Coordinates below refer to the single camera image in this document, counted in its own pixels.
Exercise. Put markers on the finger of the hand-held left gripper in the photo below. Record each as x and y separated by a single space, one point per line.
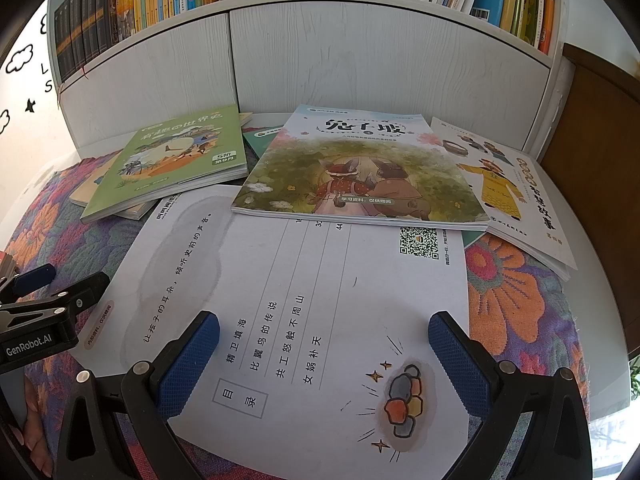
35 277
85 290

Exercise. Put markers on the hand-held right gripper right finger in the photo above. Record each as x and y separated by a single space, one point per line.
457 360

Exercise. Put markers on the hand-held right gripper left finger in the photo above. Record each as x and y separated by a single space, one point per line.
190 360

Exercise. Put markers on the tan illustrated book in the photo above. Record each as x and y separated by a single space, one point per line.
87 191

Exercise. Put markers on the white contents page book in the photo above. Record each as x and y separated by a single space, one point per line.
300 270

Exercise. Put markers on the white emperor cartoon book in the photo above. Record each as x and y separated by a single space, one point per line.
505 185

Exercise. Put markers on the person's left hand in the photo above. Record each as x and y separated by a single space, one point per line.
32 435

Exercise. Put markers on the floral purple blanket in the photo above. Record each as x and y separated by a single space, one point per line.
515 300

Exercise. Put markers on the light green illustrated book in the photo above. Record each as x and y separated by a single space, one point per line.
170 160

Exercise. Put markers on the small black cloud decal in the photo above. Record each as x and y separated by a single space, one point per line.
4 121

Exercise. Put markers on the pastel rabbit cover book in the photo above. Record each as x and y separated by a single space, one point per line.
360 170

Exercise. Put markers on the medium black cloud decal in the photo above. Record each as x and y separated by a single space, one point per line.
19 58

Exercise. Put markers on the large black cloud decal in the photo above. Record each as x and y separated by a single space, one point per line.
43 24

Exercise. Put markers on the brown wooden panel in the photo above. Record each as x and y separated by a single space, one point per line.
595 135

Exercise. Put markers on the white bookcase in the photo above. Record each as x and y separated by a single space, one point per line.
375 60

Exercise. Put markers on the black star wall decal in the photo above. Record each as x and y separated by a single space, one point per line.
31 105

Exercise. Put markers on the black wall lettering decal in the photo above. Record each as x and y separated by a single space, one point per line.
48 86

